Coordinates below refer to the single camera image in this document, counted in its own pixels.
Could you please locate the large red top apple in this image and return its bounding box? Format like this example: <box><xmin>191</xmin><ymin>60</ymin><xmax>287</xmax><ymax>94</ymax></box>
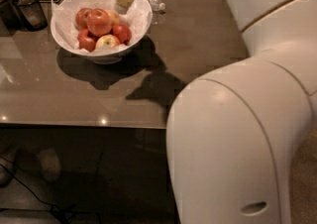
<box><xmin>87</xmin><ymin>9</ymin><xmax>112</xmax><ymax>37</ymax></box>

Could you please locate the pale apple back right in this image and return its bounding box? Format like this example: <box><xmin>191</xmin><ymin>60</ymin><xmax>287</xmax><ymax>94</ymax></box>
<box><xmin>107</xmin><ymin>10</ymin><xmax>121</xmax><ymax>25</ymax></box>

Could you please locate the red apple back left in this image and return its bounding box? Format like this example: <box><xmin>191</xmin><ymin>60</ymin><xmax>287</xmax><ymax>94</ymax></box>
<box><xmin>75</xmin><ymin>8</ymin><xmax>91</xmax><ymax>30</ymax></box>

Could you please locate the black floor cable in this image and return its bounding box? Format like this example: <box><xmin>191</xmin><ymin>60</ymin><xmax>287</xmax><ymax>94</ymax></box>
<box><xmin>0</xmin><ymin>163</ymin><xmax>72</xmax><ymax>224</ymax></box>

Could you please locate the red apple right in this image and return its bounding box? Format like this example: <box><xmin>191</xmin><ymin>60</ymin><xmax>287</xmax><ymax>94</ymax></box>
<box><xmin>112</xmin><ymin>23</ymin><xmax>132</xmax><ymax>44</ymax></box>

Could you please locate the yellow-red apple front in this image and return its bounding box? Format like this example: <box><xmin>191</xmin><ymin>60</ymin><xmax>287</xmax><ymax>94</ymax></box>
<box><xmin>95</xmin><ymin>34</ymin><xmax>120</xmax><ymax>49</ymax></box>

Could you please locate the red apple front left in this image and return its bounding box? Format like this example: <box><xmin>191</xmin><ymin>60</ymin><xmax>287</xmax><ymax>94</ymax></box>
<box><xmin>77</xmin><ymin>29</ymin><xmax>97</xmax><ymax>52</ymax></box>

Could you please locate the white bowl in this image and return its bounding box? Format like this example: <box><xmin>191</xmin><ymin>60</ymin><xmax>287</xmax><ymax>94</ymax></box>
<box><xmin>51</xmin><ymin>0</ymin><xmax>153</xmax><ymax>64</ymax></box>

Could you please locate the dark scoop with handle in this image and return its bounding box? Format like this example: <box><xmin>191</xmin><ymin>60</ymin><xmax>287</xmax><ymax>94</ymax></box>
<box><xmin>13</xmin><ymin>0</ymin><xmax>48</xmax><ymax>32</ymax></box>

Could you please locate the clear plastic water bottle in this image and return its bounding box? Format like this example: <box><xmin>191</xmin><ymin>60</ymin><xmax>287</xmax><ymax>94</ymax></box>
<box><xmin>147</xmin><ymin>0</ymin><xmax>165</xmax><ymax>13</ymax></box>

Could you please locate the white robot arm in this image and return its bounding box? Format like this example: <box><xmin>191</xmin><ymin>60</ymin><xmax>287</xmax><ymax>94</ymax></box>
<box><xmin>166</xmin><ymin>0</ymin><xmax>317</xmax><ymax>224</ymax></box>

